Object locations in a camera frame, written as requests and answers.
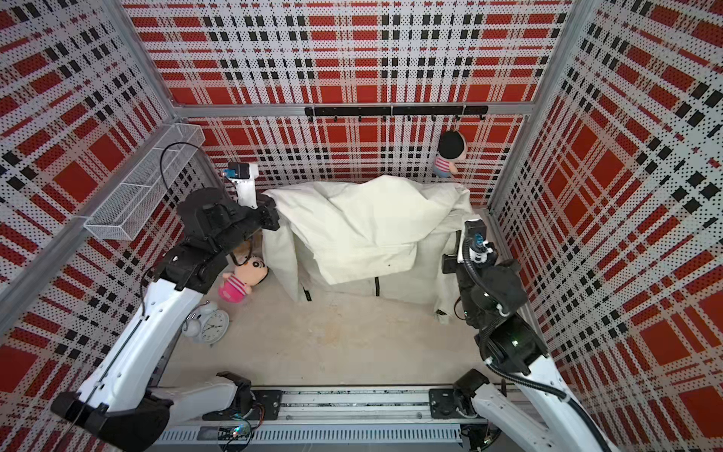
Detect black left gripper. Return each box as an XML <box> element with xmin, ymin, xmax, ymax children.
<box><xmin>215</xmin><ymin>189</ymin><xmax>285</xmax><ymax>257</ymax></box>

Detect cream white zip jacket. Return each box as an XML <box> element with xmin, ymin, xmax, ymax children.
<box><xmin>262</xmin><ymin>175</ymin><xmax>479</xmax><ymax>324</ymax></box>

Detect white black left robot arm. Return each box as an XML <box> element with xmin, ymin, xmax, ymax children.
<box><xmin>51</xmin><ymin>188</ymin><xmax>280</xmax><ymax>451</ymax></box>

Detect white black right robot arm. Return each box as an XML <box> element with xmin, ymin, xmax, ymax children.
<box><xmin>442</xmin><ymin>220</ymin><xmax>616</xmax><ymax>451</ymax></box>

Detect pink striped doll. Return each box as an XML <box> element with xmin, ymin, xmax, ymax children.
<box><xmin>218</xmin><ymin>256</ymin><xmax>268</xmax><ymax>304</ymax></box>

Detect hanging doll blue pants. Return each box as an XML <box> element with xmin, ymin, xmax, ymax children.
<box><xmin>432</xmin><ymin>130</ymin><xmax>468</xmax><ymax>179</ymax></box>

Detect white alarm clock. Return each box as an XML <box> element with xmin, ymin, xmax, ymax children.
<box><xmin>181</xmin><ymin>301</ymin><xmax>231</xmax><ymax>346</ymax></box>

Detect green circuit board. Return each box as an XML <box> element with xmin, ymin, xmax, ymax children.
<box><xmin>218</xmin><ymin>424</ymin><xmax>253</xmax><ymax>444</ymax></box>

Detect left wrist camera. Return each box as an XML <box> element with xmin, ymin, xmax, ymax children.
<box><xmin>223</xmin><ymin>162</ymin><xmax>259</xmax><ymax>209</ymax></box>

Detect black hook rail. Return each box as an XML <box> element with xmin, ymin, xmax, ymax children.
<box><xmin>304</xmin><ymin>105</ymin><xmax>490</xmax><ymax>121</ymax></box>

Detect white wire mesh basket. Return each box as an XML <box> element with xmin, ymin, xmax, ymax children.
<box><xmin>84</xmin><ymin>124</ymin><xmax>204</xmax><ymax>241</ymax></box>

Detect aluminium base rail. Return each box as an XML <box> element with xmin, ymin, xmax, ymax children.
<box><xmin>134</xmin><ymin>385</ymin><xmax>589</xmax><ymax>447</ymax></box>

